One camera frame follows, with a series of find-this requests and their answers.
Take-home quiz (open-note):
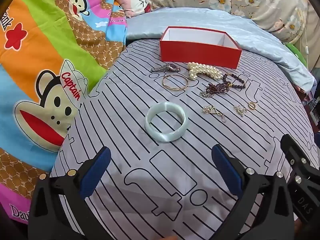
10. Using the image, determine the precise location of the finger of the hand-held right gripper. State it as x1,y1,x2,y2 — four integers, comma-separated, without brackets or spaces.
280,134,320,227

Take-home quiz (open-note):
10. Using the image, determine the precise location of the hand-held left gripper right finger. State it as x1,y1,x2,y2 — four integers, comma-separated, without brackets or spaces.
211,144,297,240

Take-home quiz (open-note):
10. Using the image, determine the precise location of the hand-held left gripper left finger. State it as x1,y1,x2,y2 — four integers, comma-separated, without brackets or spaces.
27,146,112,240

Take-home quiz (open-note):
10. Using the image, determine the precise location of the pale green jade bangle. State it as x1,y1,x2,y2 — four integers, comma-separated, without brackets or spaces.
144,101,188,143

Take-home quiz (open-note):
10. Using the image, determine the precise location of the garnet bead necklace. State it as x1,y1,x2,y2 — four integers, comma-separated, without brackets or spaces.
205,80,229,95

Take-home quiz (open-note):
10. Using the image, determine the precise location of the dark bead bracelet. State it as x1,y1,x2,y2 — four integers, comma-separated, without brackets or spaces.
222,73,247,90

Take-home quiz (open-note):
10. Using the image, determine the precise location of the white pearl bracelet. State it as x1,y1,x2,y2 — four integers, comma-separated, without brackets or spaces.
187,62,224,81

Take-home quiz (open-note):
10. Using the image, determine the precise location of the thin gold bangle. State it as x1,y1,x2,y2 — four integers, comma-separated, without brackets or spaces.
162,74,189,90

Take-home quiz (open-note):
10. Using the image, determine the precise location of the silver wrist watch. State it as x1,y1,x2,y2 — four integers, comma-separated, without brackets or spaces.
150,63,180,74

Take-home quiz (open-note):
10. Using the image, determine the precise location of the red cardboard box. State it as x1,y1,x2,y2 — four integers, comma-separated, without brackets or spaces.
159,26,242,70

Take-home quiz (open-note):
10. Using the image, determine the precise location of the grey striped bed sheet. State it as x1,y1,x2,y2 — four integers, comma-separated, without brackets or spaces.
49,38,318,240

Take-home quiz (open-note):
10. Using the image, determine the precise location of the dark red cloth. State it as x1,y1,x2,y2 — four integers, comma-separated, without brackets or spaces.
300,70,320,130

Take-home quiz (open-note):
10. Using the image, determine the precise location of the green plastic object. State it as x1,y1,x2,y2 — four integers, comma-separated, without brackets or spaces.
285,42,308,68

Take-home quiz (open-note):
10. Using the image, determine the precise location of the light blue quilt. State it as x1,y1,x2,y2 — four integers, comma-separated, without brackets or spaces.
125,7,315,93

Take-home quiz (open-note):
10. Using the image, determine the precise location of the colourful cartoon monkey blanket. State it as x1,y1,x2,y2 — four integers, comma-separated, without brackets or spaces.
0,0,128,220

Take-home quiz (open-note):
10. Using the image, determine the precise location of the pink cartoon pillow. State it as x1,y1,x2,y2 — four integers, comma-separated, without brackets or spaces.
111,0,153,18

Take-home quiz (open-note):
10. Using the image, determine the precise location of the silver necklace with pendant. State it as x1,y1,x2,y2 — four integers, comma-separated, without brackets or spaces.
202,104,227,122

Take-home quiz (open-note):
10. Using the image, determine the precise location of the white cable with switch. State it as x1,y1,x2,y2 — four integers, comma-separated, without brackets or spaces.
301,5,310,55

